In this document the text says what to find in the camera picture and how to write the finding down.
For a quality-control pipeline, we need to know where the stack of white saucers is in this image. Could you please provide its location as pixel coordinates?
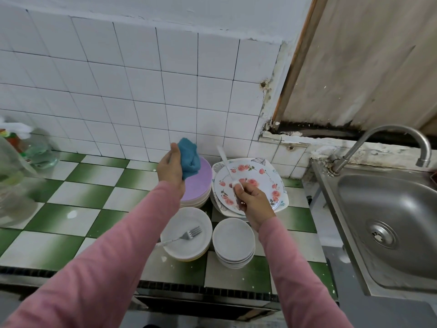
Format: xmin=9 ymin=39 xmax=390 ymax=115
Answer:
xmin=212 ymin=217 xmax=257 ymax=271

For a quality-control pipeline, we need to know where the large clear plastic bottle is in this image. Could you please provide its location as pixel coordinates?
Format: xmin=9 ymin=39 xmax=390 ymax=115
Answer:
xmin=0 ymin=136 xmax=42 ymax=230

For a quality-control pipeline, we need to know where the person's left hand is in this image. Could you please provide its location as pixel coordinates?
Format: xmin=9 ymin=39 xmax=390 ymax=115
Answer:
xmin=156 ymin=142 xmax=187 ymax=199

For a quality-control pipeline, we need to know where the chrome faucet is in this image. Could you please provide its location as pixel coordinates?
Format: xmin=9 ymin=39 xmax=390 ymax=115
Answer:
xmin=331 ymin=124 xmax=432 ymax=176

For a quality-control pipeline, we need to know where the floral plate stack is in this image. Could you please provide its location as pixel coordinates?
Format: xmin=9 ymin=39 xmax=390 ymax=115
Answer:
xmin=210 ymin=159 xmax=290 ymax=221

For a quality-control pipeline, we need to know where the clear bottle with green liquid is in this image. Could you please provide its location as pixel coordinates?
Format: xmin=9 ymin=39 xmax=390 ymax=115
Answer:
xmin=17 ymin=129 xmax=61 ymax=171

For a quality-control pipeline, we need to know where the metal fork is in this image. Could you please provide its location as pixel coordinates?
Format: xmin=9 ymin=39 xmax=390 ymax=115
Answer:
xmin=216 ymin=145 xmax=240 ymax=190
xmin=161 ymin=226 xmax=203 ymax=246

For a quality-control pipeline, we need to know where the weathered wooden board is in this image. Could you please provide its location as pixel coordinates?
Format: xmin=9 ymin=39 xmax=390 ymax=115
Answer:
xmin=273 ymin=0 xmax=437 ymax=134

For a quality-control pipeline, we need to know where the purple plastic bowl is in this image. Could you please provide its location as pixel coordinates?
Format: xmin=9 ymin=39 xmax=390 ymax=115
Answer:
xmin=179 ymin=155 xmax=214 ymax=209

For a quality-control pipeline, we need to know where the white bowl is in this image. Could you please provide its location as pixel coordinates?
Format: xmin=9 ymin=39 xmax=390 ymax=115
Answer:
xmin=160 ymin=206 xmax=213 ymax=262

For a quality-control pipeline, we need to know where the stainless steel sink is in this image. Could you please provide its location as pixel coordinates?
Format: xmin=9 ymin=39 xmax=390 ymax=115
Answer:
xmin=310 ymin=157 xmax=437 ymax=301

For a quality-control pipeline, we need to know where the person's right forearm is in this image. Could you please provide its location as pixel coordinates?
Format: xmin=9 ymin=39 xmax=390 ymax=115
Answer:
xmin=258 ymin=216 xmax=355 ymax=328

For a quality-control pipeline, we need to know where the person's right hand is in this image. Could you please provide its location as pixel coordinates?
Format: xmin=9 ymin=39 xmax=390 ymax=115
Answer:
xmin=232 ymin=181 xmax=277 ymax=231

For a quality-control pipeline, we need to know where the green checkered tile countertop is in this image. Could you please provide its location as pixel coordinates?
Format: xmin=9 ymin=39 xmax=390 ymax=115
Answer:
xmin=0 ymin=151 xmax=339 ymax=301

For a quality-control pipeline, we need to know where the person's left forearm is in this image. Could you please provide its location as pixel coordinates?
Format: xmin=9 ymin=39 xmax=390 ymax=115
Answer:
xmin=3 ymin=182 xmax=184 ymax=328

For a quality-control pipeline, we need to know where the blue cleaning cloth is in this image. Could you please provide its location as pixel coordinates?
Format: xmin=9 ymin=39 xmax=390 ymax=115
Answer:
xmin=178 ymin=137 xmax=202 ymax=180

